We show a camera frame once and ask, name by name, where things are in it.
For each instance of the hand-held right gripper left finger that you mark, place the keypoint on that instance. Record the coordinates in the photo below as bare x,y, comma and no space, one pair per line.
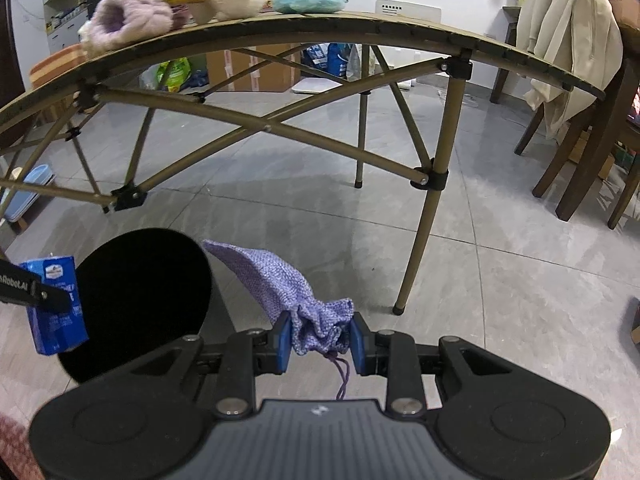
284,345

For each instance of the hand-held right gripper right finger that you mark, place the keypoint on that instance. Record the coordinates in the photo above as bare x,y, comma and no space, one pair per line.
357,345

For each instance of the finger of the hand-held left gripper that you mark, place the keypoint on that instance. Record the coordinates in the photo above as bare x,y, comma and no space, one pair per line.
55,299

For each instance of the blue carton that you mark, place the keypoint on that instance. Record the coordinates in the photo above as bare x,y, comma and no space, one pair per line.
57,327

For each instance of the purple knit pouch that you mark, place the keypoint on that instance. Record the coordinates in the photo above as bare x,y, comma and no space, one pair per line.
280,285

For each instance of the black trash bin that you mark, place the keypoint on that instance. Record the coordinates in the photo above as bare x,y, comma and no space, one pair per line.
145,300

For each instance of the light blue plush toy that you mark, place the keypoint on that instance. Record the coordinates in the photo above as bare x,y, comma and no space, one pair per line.
310,0

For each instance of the blue plastic tray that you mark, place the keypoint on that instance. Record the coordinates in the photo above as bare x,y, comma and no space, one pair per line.
30,182

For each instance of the pink fuzzy clothing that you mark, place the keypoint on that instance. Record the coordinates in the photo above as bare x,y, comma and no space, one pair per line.
12,450

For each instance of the orange striped cushion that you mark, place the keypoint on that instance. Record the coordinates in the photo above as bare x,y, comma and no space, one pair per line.
55,65

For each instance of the dark brown door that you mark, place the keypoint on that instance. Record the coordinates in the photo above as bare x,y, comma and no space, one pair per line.
11,50

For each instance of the green bag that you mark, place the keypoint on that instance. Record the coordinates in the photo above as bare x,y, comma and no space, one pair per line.
175,72

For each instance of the white floor scale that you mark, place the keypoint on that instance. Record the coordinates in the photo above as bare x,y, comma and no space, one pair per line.
325,86

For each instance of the dark wooden chair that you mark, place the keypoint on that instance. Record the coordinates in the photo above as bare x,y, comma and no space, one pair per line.
575,175

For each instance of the blue and white bag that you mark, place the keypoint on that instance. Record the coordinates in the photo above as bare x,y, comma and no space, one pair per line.
332,60

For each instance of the pink fluffy slipper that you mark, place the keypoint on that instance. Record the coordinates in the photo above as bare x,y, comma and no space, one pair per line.
132,20

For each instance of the dark wooden stand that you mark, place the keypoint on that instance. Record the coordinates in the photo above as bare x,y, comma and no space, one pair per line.
505,60

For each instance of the olive folding table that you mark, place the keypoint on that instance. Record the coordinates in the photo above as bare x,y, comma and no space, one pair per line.
300,23

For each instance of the beige coat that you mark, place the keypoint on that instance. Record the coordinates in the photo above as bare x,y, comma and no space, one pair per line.
570,35

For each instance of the white wall panel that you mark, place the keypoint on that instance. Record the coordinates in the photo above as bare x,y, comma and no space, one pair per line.
407,9

